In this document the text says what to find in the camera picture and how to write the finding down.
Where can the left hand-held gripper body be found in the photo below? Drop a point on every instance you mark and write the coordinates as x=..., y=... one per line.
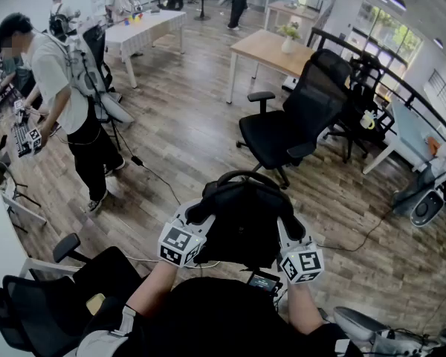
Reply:
x=182, y=244

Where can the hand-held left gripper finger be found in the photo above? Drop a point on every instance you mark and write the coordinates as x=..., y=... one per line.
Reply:
x=181, y=212
x=209, y=224

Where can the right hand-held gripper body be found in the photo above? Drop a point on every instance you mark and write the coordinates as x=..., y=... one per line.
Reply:
x=303, y=264

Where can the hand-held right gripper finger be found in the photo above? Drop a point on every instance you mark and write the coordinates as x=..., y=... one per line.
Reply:
x=284, y=234
x=307, y=236

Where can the black backpack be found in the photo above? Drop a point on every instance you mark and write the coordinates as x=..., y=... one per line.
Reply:
x=245, y=221

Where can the black mesh office chair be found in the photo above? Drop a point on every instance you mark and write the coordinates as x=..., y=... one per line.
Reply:
x=304, y=99

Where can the person's left forearm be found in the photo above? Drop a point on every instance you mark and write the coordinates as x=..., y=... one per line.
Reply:
x=152, y=288

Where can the person's right forearm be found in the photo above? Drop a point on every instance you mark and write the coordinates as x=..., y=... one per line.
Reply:
x=304, y=307

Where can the black armrest office chair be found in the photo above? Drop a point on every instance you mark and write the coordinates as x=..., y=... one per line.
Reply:
x=41, y=311

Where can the small chest screen device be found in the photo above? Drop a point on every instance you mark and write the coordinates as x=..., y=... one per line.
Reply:
x=264, y=283

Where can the white grey floor device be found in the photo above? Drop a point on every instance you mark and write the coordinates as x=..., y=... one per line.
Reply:
x=357, y=320

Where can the person's black clothing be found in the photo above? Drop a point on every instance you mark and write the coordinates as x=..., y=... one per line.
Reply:
x=215, y=322

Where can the black tripod stand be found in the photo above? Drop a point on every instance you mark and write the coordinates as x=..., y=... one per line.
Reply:
x=113, y=132

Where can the white round device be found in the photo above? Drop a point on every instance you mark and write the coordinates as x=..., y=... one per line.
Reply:
x=427, y=208

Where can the white yellow mug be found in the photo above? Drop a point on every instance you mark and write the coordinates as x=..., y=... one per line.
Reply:
x=367, y=120

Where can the light blue table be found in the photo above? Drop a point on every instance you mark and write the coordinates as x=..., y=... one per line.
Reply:
x=412, y=128

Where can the orange item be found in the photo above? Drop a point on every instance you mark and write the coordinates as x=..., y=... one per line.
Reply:
x=433, y=145

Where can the black keyboard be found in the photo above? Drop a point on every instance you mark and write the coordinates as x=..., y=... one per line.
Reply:
x=20, y=141

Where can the black curved railing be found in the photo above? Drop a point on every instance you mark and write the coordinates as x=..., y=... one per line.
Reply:
x=401, y=81

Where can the white desk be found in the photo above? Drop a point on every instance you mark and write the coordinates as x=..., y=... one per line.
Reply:
x=0, y=244

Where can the wooden table white legs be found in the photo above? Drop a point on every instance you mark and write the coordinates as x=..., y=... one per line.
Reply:
x=267, y=50

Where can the white clothed table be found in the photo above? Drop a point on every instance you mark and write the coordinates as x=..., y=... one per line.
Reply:
x=145, y=32

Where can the white vase with flowers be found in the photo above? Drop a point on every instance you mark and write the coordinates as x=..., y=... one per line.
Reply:
x=288, y=43

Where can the pile of colourful blocks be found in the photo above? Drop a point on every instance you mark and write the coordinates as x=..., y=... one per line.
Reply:
x=132, y=19

